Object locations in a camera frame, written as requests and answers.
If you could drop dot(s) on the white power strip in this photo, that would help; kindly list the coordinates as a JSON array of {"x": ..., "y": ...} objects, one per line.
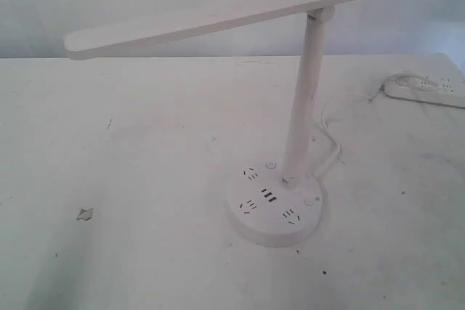
[{"x": 447, "y": 92}]

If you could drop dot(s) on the white desk lamp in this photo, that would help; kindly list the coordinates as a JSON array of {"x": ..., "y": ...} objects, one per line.
[{"x": 274, "y": 205}]

